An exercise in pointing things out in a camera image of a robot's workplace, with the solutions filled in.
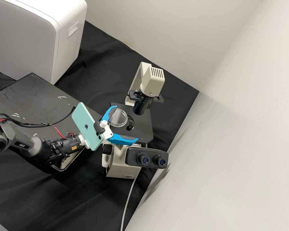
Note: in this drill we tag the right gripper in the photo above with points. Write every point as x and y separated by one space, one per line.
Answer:
108 133

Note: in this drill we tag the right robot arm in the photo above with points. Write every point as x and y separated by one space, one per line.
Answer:
26 144

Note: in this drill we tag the petri dish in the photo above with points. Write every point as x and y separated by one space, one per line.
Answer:
119 118

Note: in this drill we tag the cream microscope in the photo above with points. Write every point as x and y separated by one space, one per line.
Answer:
154 77

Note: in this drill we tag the black tray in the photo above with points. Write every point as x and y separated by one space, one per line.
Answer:
36 98

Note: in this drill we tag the white box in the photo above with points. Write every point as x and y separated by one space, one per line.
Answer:
26 38

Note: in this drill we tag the right wrist camera phone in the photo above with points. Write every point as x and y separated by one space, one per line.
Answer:
85 125

